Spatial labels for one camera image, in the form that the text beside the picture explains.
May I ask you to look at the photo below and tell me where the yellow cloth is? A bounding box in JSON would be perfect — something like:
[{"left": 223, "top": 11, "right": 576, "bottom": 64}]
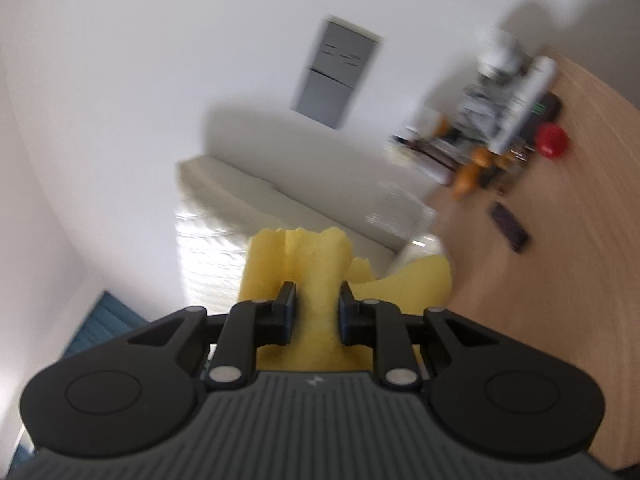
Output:
[{"left": 239, "top": 227, "right": 453, "bottom": 373}]

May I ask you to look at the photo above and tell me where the grey wall panel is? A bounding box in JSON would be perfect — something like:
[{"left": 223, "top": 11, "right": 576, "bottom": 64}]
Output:
[{"left": 290, "top": 18, "right": 382, "bottom": 130}]

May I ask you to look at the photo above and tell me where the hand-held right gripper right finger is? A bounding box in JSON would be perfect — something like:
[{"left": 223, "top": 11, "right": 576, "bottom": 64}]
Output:
[{"left": 338, "top": 281, "right": 505, "bottom": 390}]

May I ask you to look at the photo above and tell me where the clear plastic container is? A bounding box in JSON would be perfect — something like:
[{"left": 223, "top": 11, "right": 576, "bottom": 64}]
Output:
[{"left": 365, "top": 180, "right": 448, "bottom": 261}]

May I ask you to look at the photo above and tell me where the orange tool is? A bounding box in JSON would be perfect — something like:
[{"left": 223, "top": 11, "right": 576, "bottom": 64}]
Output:
[{"left": 450, "top": 146, "right": 493, "bottom": 202}]

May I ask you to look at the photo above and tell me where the black device with green light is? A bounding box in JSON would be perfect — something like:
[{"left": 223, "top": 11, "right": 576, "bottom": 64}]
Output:
[{"left": 520, "top": 91, "right": 563, "bottom": 136}]

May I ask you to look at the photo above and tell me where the white cylindrical bottle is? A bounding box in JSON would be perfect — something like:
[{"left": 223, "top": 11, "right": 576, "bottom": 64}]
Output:
[{"left": 490, "top": 56, "right": 557, "bottom": 153}]

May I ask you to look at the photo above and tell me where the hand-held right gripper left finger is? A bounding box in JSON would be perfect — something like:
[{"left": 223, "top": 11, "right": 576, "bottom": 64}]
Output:
[{"left": 127, "top": 280, "right": 298, "bottom": 386}]

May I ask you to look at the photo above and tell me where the blue rug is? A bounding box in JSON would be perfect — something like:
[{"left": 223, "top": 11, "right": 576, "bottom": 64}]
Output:
[{"left": 10, "top": 290, "right": 151, "bottom": 471}]

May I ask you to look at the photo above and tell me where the red round object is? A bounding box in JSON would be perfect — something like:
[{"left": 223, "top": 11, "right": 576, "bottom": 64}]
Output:
[{"left": 534, "top": 121, "right": 571, "bottom": 160}]

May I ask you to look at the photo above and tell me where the black smartphone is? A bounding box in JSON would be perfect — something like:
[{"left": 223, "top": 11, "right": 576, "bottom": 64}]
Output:
[{"left": 488, "top": 202, "right": 531, "bottom": 253}]

